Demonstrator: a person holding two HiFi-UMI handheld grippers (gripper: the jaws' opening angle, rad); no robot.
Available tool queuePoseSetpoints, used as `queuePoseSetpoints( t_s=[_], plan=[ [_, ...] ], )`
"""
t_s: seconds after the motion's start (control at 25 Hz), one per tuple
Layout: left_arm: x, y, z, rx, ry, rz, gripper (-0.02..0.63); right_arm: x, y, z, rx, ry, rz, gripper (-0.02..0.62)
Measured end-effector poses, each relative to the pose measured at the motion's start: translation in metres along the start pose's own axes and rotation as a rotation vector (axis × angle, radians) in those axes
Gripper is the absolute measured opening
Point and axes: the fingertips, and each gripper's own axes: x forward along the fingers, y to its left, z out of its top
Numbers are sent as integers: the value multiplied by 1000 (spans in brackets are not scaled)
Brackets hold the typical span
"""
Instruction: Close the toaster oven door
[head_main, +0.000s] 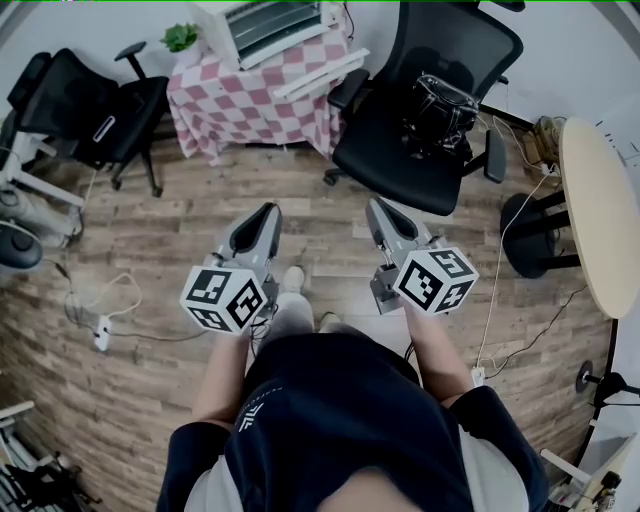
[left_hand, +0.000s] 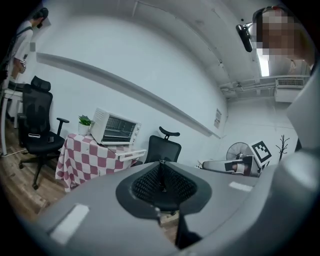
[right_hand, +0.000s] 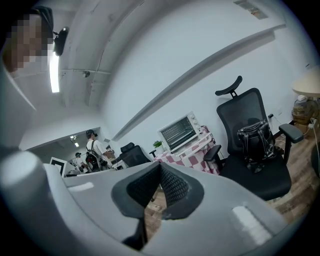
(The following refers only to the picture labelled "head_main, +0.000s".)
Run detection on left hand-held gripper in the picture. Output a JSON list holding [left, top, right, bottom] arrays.
[[179, 201, 284, 336]]

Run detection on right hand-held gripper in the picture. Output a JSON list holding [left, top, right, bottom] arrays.
[[364, 195, 481, 318]]

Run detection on white toaster oven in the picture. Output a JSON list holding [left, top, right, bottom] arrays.
[[191, 0, 337, 72]]

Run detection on person's left forearm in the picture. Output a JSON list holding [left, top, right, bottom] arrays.
[[191, 327, 257, 432]]

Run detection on person's right forearm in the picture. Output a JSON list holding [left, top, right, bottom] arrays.
[[402, 299, 475, 407]]

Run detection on person's grey trousers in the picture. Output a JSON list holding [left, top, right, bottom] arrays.
[[253, 291, 359, 359]]

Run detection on black round table base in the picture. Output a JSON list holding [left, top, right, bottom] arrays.
[[499, 191, 584, 281]]

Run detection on black mesh office chair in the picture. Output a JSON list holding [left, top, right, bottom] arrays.
[[323, 0, 526, 218]]

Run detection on white power strip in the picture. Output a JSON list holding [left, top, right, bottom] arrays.
[[93, 314, 113, 353]]

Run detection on person's dark shirt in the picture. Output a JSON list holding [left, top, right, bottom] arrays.
[[156, 331, 552, 512]]

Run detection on black leather handbag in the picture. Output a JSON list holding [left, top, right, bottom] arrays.
[[401, 73, 482, 162]]

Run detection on round beige table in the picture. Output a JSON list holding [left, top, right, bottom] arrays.
[[558, 116, 640, 321]]

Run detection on pink white checkered tablecloth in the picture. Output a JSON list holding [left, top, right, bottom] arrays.
[[166, 17, 372, 167]]

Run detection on black stand base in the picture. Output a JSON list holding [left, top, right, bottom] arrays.
[[574, 359, 640, 407]]

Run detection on black office chair with headrest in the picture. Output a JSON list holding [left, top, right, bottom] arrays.
[[6, 41, 172, 199]]

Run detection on black metal rack clutter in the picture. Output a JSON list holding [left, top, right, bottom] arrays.
[[0, 399, 104, 512]]

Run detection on white equipment with wiring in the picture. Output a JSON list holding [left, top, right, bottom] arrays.
[[538, 432, 640, 512]]

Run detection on small green potted plant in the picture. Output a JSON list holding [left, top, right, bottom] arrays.
[[159, 22, 202, 54]]

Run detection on long white cable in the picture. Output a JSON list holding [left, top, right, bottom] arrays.
[[473, 115, 557, 372]]

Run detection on white looped cable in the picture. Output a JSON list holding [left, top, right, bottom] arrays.
[[73, 271, 144, 332]]

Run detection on thin black cable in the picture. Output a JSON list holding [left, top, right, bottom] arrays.
[[483, 283, 590, 381]]

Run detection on bundle of cables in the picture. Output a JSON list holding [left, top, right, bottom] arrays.
[[518, 115, 567, 172]]

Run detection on white desk frame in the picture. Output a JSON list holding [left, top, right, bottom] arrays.
[[0, 113, 87, 214]]

